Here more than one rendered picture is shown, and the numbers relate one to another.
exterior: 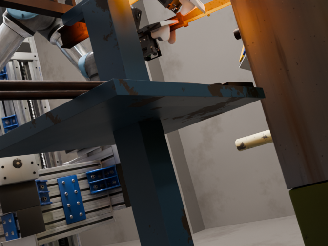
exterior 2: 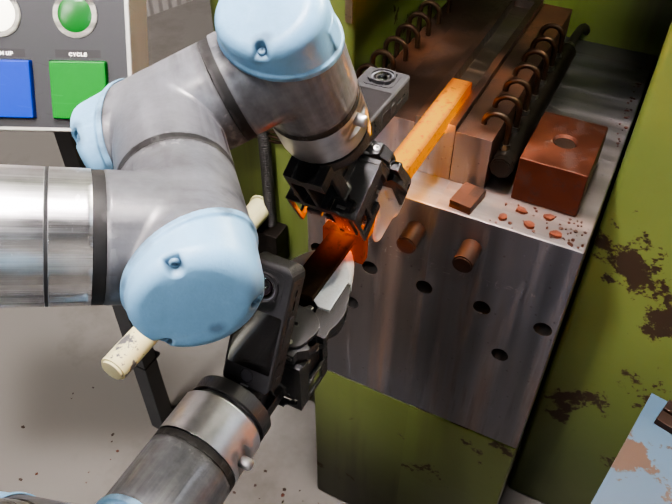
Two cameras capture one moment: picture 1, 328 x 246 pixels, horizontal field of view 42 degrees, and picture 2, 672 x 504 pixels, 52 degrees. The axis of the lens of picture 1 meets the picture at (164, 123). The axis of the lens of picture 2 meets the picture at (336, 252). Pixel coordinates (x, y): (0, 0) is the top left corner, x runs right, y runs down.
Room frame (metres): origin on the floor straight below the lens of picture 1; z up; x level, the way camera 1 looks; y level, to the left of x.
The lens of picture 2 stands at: (1.21, 0.39, 1.48)
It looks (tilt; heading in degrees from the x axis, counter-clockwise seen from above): 44 degrees down; 272
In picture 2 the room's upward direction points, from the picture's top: straight up
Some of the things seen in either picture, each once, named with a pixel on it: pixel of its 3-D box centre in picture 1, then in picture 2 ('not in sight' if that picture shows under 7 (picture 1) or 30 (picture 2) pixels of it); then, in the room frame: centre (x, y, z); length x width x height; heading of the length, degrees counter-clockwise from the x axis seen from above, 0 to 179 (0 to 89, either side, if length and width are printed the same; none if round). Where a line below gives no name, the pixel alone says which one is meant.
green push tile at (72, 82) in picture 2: not in sight; (80, 90); (1.58, -0.41, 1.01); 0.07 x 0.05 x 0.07; 0
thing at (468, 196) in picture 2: not in sight; (467, 198); (1.07, -0.31, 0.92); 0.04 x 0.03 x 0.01; 58
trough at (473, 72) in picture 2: not in sight; (487, 54); (1.03, -0.55, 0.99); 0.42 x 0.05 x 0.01; 65
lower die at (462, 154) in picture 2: not in sight; (468, 71); (1.05, -0.56, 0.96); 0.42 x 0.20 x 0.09; 65
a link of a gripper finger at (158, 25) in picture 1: (149, 30); (319, 315); (1.24, -0.03, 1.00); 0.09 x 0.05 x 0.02; 62
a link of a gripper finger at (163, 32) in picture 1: (165, 31); (337, 297); (1.23, -0.07, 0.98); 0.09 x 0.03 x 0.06; 62
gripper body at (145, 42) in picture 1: (138, 47); (265, 369); (1.29, 0.01, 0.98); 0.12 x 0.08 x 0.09; 65
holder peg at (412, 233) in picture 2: not in sight; (411, 237); (1.14, -0.29, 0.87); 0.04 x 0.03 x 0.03; 65
